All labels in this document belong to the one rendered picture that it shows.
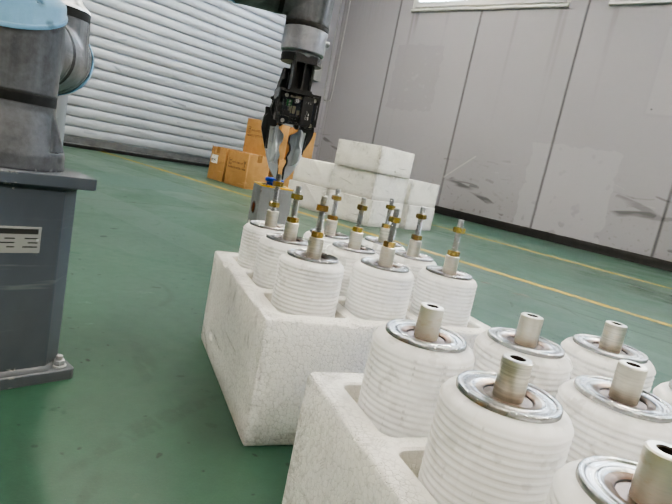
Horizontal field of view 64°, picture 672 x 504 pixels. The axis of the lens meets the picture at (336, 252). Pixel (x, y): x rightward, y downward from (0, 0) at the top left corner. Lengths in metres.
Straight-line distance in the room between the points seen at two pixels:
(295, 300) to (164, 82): 5.83
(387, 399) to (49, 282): 0.54
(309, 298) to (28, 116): 0.44
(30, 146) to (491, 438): 0.66
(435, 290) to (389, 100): 6.65
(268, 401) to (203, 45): 6.17
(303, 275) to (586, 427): 0.41
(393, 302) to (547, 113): 5.65
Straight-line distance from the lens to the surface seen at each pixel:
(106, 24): 6.22
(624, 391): 0.50
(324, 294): 0.75
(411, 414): 0.49
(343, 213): 3.76
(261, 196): 1.13
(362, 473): 0.45
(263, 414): 0.76
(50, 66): 0.85
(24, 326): 0.87
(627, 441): 0.47
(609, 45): 6.35
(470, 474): 0.40
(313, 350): 0.74
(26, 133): 0.82
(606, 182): 6.05
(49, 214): 0.83
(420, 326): 0.50
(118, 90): 6.25
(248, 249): 0.97
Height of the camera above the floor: 0.39
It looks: 9 degrees down
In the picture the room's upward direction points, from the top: 11 degrees clockwise
